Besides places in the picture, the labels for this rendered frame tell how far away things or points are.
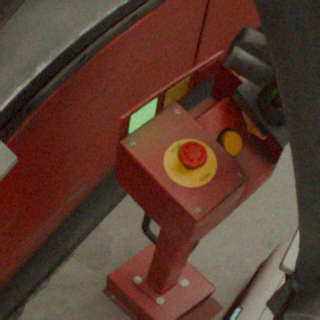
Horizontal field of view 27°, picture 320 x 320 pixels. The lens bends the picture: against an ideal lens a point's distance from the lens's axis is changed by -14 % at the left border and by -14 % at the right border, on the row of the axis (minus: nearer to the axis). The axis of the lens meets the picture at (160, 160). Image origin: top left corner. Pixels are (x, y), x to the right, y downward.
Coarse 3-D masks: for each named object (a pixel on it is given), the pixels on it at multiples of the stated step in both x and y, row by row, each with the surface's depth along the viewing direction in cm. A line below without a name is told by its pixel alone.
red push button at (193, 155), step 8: (184, 144) 101; (192, 144) 101; (200, 144) 101; (184, 152) 100; (192, 152) 100; (200, 152) 100; (184, 160) 100; (192, 160) 100; (200, 160) 100; (192, 168) 101
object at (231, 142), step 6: (228, 132) 111; (234, 132) 111; (222, 138) 111; (228, 138) 111; (234, 138) 111; (240, 138) 112; (222, 144) 110; (228, 144) 111; (234, 144) 111; (240, 144) 112; (228, 150) 111; (234, 150) 111; (240, 150) 112
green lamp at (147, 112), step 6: (144, 108) 100; (150, 108) 102; (138, 114) 100; (144, 114) 102; (150, 114) 103; (132, 120) 100; (138, 120) 102; (144, 120) 103; (132, 126) 102; (138, 126) 103
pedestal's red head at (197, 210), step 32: (160, 96) 101; (224, 96) 113; (160, 128) 105; (192, 128) 105; (224, 128) 112; (128, 160) 104; (160, 160) 102; (224, 160) 103; (256, 160) 113; (128, 192) 112; (160, 192) 102; (192, 192) 101; (224, 192) 101; (160, 224) 110; (192, 224) 100
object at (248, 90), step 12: (252, 84) 96; (240, 96) 95; (252, 96) 95; (264, 96) 92; (252, 108) 94; (264, 108) 93; (276, 108) 90; (264, 120) 94; (276, 120) 93; (276, 132) 94
